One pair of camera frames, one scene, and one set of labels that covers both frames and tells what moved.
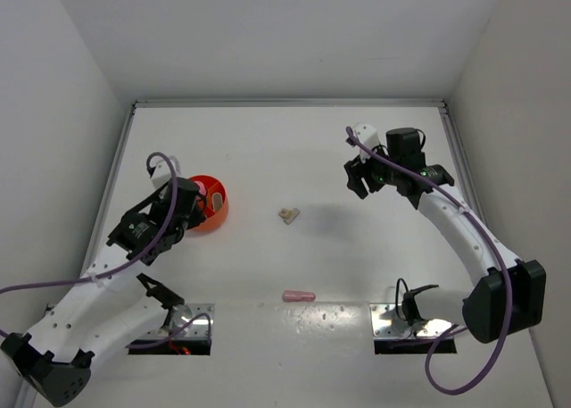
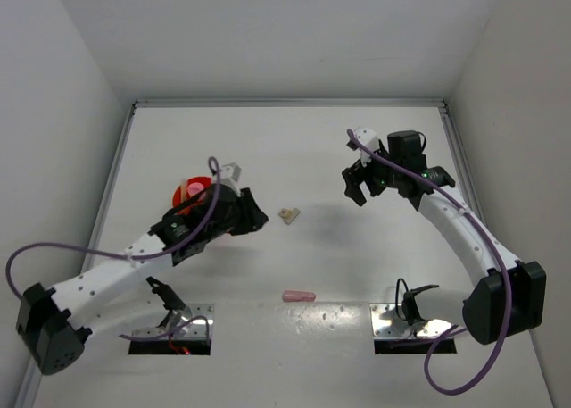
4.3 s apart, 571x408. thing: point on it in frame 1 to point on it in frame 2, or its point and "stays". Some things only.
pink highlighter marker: [297, 295] stays
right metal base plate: [387, 323] stays
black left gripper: [196, 216] to [252, 216]
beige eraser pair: [288, 215] stays
